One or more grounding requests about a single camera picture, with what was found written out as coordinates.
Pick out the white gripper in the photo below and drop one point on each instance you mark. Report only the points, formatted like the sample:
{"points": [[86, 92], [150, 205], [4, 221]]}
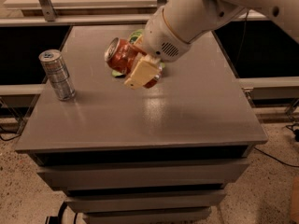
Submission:
{"points": [[162, 38]]}

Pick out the red coke can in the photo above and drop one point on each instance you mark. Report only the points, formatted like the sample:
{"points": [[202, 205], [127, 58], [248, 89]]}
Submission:
{"points": [[122, 54]]}

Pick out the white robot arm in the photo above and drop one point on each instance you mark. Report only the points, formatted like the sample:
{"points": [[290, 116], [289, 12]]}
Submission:
{"points": [[190, 19]]}

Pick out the silver energy drink can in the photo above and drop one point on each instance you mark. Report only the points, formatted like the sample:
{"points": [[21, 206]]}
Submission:
{"points": [[57, 73]]}

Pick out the green chip bag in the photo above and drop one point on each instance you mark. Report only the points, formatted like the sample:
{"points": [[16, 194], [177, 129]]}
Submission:
{"points": [[119, 72]]}

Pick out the grey drawer cabinet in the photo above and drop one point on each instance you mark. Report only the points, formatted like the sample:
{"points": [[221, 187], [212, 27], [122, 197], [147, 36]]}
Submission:
{"points": [[126, 156]]}

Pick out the metal railing frame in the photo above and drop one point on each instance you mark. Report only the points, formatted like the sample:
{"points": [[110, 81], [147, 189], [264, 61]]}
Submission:
{"points": [[25, 13]]}

